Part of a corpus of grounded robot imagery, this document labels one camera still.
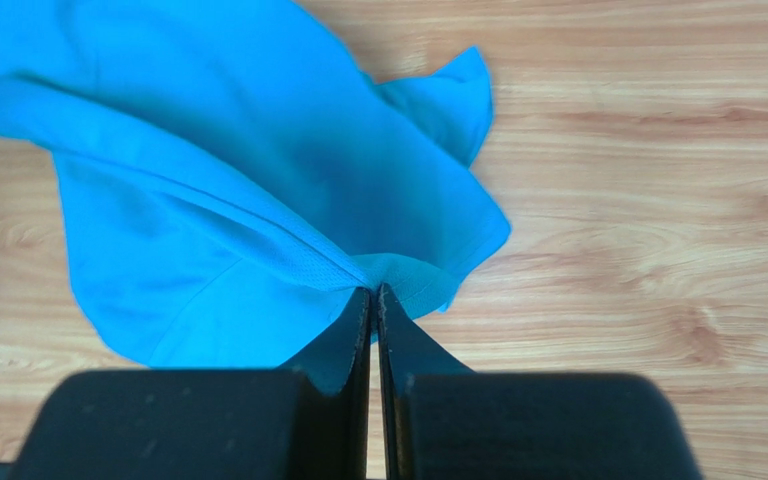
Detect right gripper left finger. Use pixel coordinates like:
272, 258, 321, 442
9, 289, 372, 479

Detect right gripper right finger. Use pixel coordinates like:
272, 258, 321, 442
375, 285, 702, 479

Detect teal t shirt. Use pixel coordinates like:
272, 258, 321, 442
0, 1, 511, 367

